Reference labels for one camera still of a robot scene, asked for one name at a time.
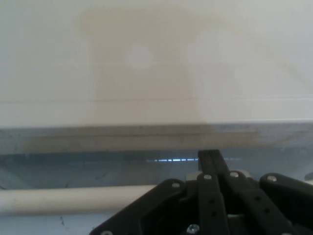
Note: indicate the white cabinet drawer front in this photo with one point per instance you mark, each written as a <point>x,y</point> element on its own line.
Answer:
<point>73,139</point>

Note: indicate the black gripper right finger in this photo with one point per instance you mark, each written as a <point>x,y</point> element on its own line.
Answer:
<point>269,205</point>

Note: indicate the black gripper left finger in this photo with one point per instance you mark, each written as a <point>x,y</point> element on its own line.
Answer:
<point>210,195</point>

